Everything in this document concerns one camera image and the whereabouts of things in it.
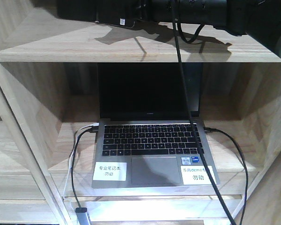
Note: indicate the wooden shelf unit with drawers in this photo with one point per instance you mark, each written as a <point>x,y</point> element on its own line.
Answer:
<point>48,91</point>

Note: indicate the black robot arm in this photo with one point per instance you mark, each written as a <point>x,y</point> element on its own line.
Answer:
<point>259,19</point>

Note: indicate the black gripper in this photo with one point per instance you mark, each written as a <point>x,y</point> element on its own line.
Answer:
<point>91,10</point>

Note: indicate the grey usb hub dongle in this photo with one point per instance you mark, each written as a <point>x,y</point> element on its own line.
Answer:
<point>83,216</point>

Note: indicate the silver laptop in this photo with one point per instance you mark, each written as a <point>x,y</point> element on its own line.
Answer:
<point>150,132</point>

